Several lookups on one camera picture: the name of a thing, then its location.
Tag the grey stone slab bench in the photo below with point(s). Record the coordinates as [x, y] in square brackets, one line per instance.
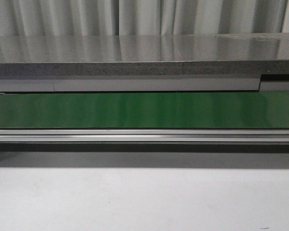
[262, 53]

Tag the white conveyor rear rail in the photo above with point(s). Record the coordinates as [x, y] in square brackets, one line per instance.
[206, 82]

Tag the grey pleated curtain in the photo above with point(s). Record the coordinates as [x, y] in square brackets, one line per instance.
[142, 17]

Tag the aluminium conveyor front rail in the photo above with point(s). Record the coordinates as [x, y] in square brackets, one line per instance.
[144, 135]

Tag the green conveyor belt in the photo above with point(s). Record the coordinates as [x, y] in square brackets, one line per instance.
[146, 110]

